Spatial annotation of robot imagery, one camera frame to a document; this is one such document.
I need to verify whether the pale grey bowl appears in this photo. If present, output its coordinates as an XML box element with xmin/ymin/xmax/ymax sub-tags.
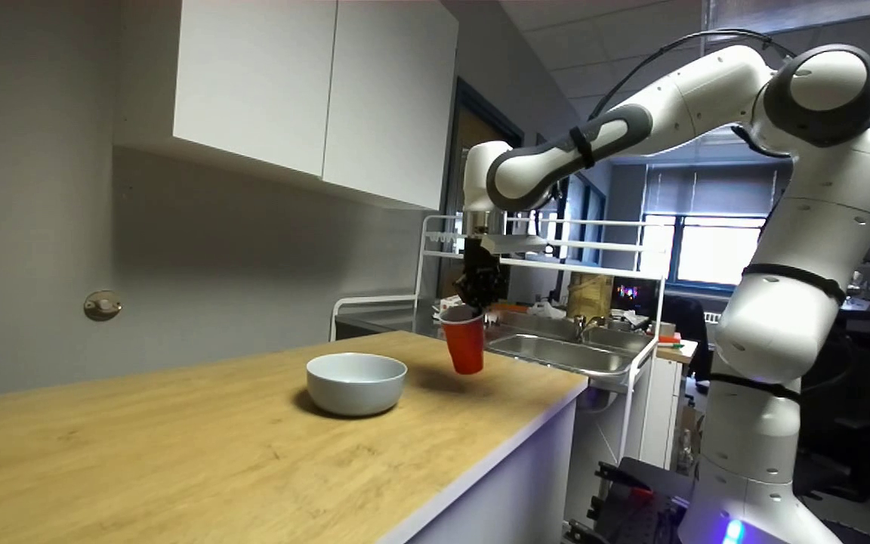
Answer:
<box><xmin>306</xmin><ymin>352</ymin><xmax>409</xmax><ymax>418</ymax></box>

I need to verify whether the white low cabinet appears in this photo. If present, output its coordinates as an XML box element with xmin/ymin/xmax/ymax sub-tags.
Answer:
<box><xmin>637</xmin><ymin>355</ymin><xmax>683</xmax><ymax>471</ymax></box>

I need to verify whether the dark door frame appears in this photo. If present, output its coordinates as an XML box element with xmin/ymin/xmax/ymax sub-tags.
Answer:
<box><xmin>441</xmin><ymin>76</ymin><xmax>526</xmax><ymax>300</ymax></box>

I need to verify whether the round metal wall plate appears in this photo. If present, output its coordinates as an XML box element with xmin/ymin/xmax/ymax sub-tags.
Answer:
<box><xmin>83</xmin><ymin>289</ymin><xmax>123</xmax><ymax>323</ymax></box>

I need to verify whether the white wall cabinet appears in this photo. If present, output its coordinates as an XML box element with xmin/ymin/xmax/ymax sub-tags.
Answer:
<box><xmin>113</xmin><ymin>0</ymin><xmax>460</xmax><ymax>212</ymax></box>

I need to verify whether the white cabinet door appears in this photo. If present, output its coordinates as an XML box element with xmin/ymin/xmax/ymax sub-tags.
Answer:
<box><xmin>172</xmin><ymin>0</ymin><xmax>338</xmax><ymax>178</ymax></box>
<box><xmin>322</xmin><ymin>0</ymin><xmax>460</xmax><ymax>212</ymax></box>

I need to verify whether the black office chair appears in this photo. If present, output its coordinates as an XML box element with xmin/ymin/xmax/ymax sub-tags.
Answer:
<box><xmin>662</xmin><ymin>294</ymin><xmax>714</xmax><ymax>380</ymax></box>

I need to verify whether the white toy kitchen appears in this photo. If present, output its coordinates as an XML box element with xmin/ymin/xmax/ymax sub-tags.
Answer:
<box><xmin>329</xmin><ymin>213</ymin><xmax>667</xmax><ymax>522</ymax></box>

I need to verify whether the red plastic cup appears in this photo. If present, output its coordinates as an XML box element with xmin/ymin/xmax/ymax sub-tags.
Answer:
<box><xmin>438</xmin><ymin>304</ymin><xmax>487</xmax><ymax>376</ymax></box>

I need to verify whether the window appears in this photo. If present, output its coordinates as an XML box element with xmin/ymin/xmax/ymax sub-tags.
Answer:
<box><xmin>637</xmin><ymin>213</ymin><xmax>770</xmax><ymax>289</ymax></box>

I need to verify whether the grey window blind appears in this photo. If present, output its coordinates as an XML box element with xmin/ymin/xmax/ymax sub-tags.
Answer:
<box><xmin>642</xmin><ymin>162</ymin><xmax>792</xmax><ymax>218</ymax></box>

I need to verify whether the steel tap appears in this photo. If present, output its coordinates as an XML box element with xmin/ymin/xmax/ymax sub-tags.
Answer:
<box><xmin>572</xmin><ymin>313</ymin><xmax>606</xmax><ymax>342</ymax></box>

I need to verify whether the steel sink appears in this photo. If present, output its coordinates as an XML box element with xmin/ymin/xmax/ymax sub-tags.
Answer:
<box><xmin>484</xmin><ymin>331</ymin><xmax>637</xmax><ymax>377</ymax></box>

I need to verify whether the cardboard box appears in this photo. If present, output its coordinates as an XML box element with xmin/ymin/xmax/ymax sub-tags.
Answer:
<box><xmin>566</xmin><ymin>271</ymin><xmax>615</xmax><ymax>320</ymax></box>

